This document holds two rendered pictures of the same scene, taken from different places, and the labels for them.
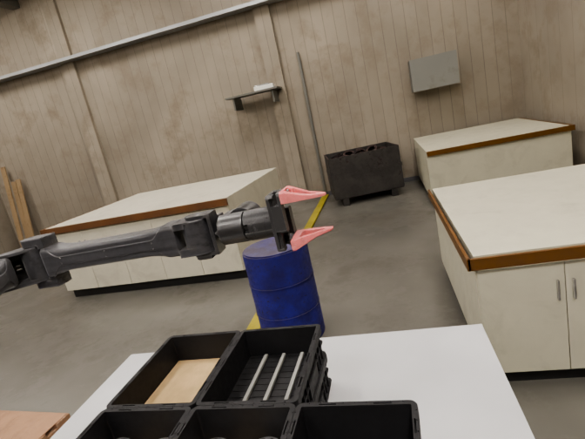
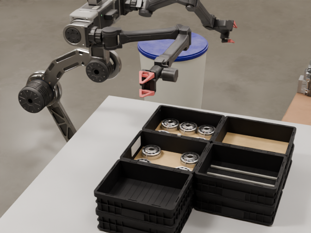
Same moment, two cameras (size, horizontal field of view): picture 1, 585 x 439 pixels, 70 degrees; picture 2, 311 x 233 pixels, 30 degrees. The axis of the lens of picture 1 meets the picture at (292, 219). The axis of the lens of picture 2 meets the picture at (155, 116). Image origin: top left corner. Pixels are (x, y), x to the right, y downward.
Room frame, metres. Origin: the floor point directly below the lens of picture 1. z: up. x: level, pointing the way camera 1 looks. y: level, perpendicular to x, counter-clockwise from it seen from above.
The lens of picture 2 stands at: (0.98, -2.21, 2.58)
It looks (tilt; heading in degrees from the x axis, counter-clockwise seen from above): 30 degrees down; 96
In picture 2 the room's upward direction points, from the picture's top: 1 degrees counter-clockwise
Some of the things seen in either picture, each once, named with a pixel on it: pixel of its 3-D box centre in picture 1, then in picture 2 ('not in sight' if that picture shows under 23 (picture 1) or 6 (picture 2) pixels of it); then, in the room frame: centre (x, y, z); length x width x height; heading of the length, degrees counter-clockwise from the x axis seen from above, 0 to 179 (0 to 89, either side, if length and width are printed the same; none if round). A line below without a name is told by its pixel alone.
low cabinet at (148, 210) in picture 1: (179, 228); not in sight; (5.77, 1.58, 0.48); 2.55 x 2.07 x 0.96; 74
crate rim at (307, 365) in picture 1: (265, 363); (241, 166); (1.17, 0.18, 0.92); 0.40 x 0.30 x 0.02; 164
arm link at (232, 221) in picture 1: (236, 226); (156, 73); (0.76, 0.11, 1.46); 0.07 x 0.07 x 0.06; 76
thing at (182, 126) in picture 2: not in sight; (188, 126); (0.89, 0.65, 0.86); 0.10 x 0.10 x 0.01
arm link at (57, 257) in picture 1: (116, 248); (173, 51); (0.82, 0.36, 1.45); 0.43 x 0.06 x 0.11; 75
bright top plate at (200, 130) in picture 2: not in sight; (206, 129); (0.99, 0.62, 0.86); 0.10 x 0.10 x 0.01
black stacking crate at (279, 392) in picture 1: (268, 377); (240, 174); (1.17, 0.18, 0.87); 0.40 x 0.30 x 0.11; 164
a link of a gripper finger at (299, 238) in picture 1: (305, 225); (145, 89); (0.72, -0.02, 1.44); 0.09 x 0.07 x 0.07; 76
